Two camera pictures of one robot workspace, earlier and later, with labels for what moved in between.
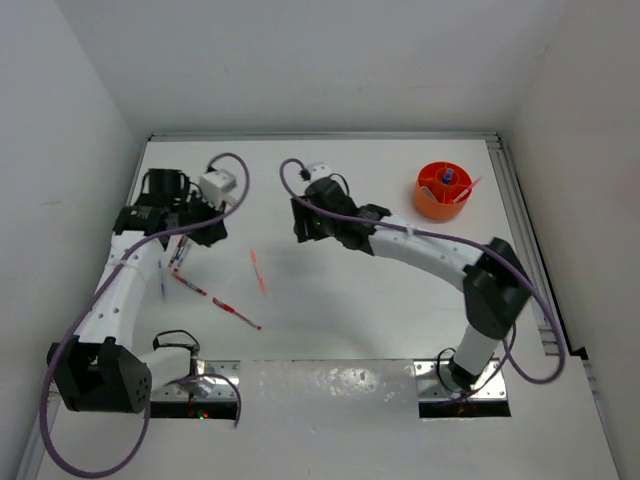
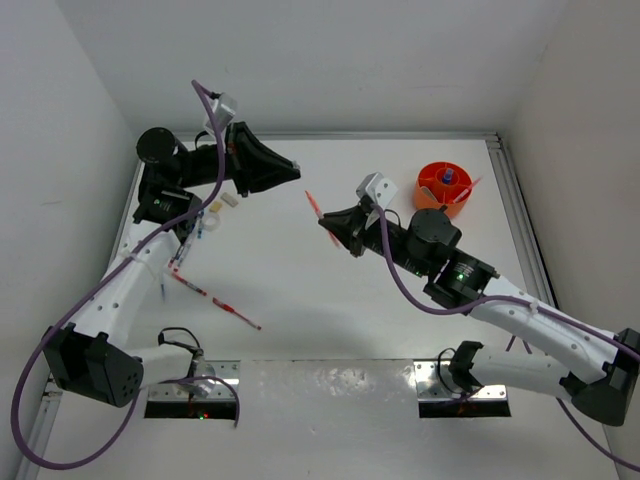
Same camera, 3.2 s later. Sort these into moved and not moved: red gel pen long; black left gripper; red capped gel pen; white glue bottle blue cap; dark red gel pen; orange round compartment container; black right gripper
Moved: black left gripper; black right gripper
Not moved: orange round compartment container; dark red gel pen; white glue bottle blue cap; red capped gel pen; red gel pen long
